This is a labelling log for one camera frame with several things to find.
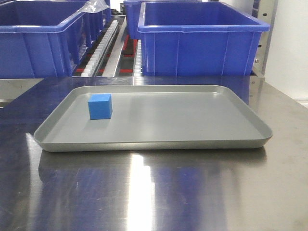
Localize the blue foam cube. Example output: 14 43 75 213
88 93 113 120

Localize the grey metal tray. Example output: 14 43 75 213
34 85 272 152

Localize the white roller track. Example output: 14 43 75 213
81 20 119 77

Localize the blue bin front right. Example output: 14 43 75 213
138 1 270 76

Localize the blue bin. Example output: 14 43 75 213
138 1 270 76
0 0 92 78
124 0 208 45
87 0 111 41

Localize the blue bin rear right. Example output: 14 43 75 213
124 0 208 45

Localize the blue bin rear left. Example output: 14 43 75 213
87 0 111 41

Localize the clear plastic bag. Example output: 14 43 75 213
79 0 110 13

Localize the blue bin front left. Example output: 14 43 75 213
0 0 92 78

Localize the steel shelf front rail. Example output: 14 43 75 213
0 78 43 109

